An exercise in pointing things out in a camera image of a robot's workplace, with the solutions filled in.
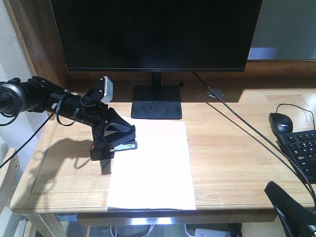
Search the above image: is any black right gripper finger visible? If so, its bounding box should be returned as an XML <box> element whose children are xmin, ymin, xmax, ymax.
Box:
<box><xmin>265</xmin><ymin>181</ymin><xmax>316</xmax><ymax>237</ymax></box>

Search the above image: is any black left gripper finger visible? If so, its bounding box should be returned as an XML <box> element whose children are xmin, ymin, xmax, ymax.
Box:
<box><xmin>103</xmin><ymin>108</ymin><xmax>135</xmax><ymax>136</ymax></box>
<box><xmin>91</xmin><ymin>122</ymin><xmax>106</xmax><ymax>148</ymax></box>

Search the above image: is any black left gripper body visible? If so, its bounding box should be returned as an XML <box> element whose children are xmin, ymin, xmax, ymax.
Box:
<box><xmin>44</xmin><ymin>93</ymin><xmax>114</xmax><ymax>127</ymax></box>

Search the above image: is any black stapler with orange label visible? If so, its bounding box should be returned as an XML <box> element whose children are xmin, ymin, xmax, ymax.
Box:
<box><xmin>90</xmin><ymin>129</ymin><xmax>138</xmax><ymax>161</ymax></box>

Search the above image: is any white paper sheet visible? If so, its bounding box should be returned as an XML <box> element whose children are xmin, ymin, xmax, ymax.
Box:
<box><xmin>107</xmin><ymin>118</ymin><xmax>196</xmax><ymax>210</ymax></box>

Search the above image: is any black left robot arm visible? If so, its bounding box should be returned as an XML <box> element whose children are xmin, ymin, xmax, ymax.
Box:
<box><xmin>0</xmin><ymin>76</ymin><xmax>135</xmax><ymax>136</ymax></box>

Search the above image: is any black keyboard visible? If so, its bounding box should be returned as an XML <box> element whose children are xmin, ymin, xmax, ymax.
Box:
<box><xmin>277</xmin><ymin>130</ymin><xmax>316</xmax><ymax>184</ymax></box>

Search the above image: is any black computer mouse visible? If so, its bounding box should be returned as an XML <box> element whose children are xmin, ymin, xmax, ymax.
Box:
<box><xmin>269</xmin><ymin>113</ymin><xmax>293</xmax><ymax>136</ymax></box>

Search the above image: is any grey cushioned wooden chair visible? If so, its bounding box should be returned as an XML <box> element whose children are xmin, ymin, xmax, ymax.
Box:
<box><xmin>0</xmin><ymin>155</ymin><xmax>20</xmax><ymax>212</ymax></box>

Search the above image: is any white power strip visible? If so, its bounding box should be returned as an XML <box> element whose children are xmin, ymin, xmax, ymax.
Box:
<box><xmin>195</xmin><ymin>228</ymin><xmax>231</xmax><ymax>237</ymax></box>

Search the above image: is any black computer monitor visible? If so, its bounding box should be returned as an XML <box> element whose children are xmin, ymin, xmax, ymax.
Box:
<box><xmin>51</xmin><ymin>0</ymin><xmax>262</xmax><ymax>119</ymax></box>

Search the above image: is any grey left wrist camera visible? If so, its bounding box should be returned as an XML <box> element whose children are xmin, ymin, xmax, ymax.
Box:
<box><xmin>92</xmin><ymin>76</ymin><xmax>114</xmax><ymax>104</ymax></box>

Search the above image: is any black monitor cable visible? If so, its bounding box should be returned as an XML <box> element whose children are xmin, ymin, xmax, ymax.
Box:
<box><xmin>192</xmin><ymin>71</ymin><xmax>316</xmax><ymax>205</ymax></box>

